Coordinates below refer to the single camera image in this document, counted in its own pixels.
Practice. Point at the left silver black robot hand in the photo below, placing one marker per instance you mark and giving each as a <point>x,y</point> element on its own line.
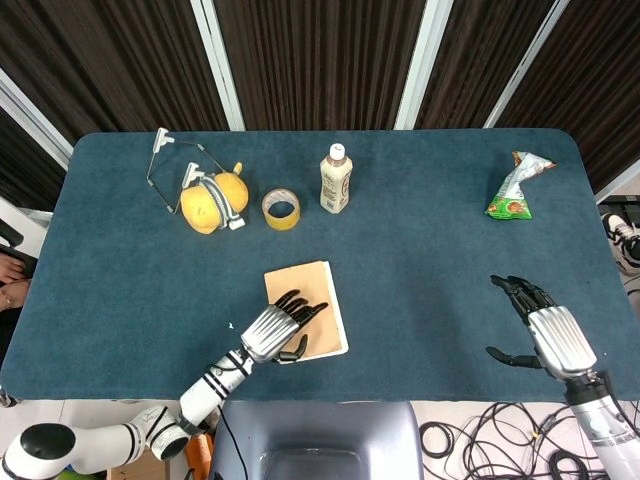
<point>267,330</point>

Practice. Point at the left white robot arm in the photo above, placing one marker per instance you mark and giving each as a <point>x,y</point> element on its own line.
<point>205,395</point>

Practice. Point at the white black sneaker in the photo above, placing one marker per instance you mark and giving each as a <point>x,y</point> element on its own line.
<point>620,240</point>

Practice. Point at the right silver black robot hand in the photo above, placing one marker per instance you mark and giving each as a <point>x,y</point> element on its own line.
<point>560,340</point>

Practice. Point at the clear brown tape roll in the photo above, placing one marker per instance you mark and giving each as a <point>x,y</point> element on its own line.
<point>285,217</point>

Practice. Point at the dark blue cloth-covered table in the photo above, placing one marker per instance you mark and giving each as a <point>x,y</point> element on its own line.
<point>425,250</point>

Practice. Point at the yellow pomelo fruit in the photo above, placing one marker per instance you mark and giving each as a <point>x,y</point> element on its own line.
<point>200,205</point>

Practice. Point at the beige milk tea bottle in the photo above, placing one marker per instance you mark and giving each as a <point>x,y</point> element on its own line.
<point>336,185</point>

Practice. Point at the spiral notebook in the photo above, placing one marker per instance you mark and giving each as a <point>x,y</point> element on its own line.
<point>325,330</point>

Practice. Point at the orange cloth item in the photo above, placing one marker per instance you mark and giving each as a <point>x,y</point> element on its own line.
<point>199,450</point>

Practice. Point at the brown cardboard box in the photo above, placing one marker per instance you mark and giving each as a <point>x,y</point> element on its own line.
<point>140,474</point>

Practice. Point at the white partition post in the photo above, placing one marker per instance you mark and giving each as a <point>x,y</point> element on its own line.
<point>217,65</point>
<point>525,65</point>
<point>425,65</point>
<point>35,125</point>

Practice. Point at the bystander bare hand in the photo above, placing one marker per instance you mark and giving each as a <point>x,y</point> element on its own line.
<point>12,285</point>

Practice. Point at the green crumpled snack bag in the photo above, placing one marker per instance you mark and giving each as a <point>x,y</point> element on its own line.
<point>510,202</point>

